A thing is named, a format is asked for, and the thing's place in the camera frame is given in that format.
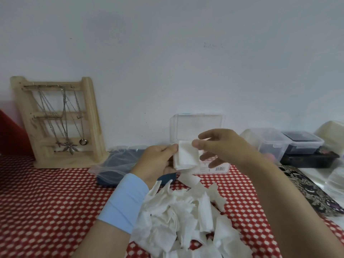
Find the person's left hand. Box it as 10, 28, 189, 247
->
130, 143, 179, 190

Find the person's right hand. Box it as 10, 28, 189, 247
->
192, 129, 269, 169

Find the white cloth square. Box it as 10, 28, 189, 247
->
173, 140, 205, 170

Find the clear plastic bag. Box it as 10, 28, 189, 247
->
88, 145, 148, 183

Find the clear cotton pad box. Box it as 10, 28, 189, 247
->
169, 113, 230, 175

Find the pile of white cotton pads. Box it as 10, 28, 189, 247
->
130, 172, 253, 258

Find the person's left forearm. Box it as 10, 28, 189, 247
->
71, 219, 132, 258

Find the person's right forearm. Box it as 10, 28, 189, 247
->
242, 156, 344, 258

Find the black tray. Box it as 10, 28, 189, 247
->
279, 150, 340, 169

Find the clear lidded plastic container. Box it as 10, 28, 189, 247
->
240, 128, 292, 164

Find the dark blue pouch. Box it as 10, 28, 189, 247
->
96, 149, 177, 187

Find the light blue wristband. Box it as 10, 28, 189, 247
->
96, 173, 150, 235

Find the clear container with black contents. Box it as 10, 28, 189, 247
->
281, 130, 325, 155

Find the wooden jewelry stand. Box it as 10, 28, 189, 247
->
10, 76, 108, 169

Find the phone with patterned case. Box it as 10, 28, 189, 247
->
279, 165, 344, 217

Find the beige plastic tub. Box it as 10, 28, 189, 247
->
314, 120, 344, 156

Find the red checkered tablecloth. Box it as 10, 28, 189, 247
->
0, 154, 344, 258

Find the clear plastic water bottle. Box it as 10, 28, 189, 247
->
324, 166, 344, 196

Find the red framed mirror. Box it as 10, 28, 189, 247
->
0, 109, 34, 156

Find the ring pendant necklace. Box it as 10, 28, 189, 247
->
72, 90, 89, 146

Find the leaf pendant necklace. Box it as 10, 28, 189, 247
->
60, 87, 80, 156

